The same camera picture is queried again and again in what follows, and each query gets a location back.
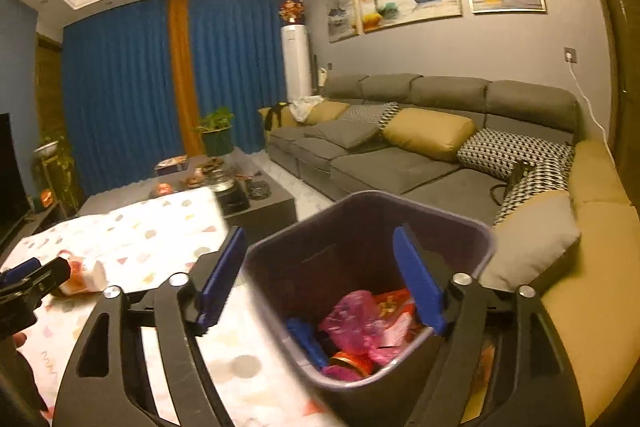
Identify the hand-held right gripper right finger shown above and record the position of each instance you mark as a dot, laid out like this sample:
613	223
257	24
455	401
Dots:
420	282

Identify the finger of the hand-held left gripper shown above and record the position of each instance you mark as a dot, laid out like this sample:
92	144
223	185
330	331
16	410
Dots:
20	268
50	274

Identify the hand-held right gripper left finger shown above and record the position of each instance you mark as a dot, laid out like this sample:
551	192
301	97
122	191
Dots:
225	277

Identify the red printed paper cup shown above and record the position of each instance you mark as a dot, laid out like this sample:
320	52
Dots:
85	277

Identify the red printed wrapper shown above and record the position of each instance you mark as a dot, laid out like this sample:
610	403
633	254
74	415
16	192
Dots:
397	317

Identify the dark trash bin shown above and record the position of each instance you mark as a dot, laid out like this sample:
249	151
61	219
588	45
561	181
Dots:
280	272

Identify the pink plastic bag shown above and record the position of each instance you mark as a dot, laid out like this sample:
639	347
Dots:
352	324

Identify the blue foam net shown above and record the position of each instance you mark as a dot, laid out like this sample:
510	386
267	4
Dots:
305	342

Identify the person's left forearm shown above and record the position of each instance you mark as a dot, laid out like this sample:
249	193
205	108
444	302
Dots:
17	377

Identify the grey television cabinet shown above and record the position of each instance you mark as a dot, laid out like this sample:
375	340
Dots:
45	222

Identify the dark grey coffee table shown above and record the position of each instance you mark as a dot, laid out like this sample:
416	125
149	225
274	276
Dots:
270	212

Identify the black tea pot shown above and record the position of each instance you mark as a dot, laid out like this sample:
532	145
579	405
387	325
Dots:
229	194

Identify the printed white tablecloth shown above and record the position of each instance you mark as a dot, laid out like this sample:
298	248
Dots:
150	232

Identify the black television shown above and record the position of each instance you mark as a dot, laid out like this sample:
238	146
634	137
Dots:
12	177

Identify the round decorated ornament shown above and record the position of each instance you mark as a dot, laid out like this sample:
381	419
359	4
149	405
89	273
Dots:
162	190

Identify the snack tray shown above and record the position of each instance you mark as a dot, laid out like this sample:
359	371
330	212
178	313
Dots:
202	172

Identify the grey sofa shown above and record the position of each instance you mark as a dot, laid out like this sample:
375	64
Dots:
400	172

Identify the trailing plant on gold stand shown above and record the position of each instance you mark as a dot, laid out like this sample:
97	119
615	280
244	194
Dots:
52	157

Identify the snack box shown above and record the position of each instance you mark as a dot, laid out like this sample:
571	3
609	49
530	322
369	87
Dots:
171	164

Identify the black charger device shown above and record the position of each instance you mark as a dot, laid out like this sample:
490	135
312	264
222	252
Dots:
517	174

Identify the potted plant in green pot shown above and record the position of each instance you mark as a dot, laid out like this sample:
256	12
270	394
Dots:
215	132

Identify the patterned cushion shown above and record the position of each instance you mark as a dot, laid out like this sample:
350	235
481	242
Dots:
542	187
372	113
510	152

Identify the flat grey cushion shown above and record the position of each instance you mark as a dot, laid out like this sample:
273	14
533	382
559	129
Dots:
345	134

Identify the large yellow cushion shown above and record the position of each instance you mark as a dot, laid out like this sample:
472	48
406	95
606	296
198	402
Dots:
595	172
595	282

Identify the white bag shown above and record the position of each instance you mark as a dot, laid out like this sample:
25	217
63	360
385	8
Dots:
306	107

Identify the blue curtain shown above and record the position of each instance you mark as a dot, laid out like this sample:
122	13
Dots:
120	97
240	67

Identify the small yellow cushion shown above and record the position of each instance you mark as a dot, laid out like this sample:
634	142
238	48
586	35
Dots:
326	112

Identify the orange curtain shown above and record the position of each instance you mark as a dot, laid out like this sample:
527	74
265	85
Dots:
182	72

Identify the white standing air conditioner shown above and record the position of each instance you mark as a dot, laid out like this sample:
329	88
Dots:
296	62

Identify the orange flower arrangement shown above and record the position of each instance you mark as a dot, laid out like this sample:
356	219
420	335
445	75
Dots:
291	10

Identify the small framed painting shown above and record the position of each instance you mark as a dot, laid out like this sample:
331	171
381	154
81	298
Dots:
342	9

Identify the wall socket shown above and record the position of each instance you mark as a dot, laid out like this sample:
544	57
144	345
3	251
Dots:
570	54

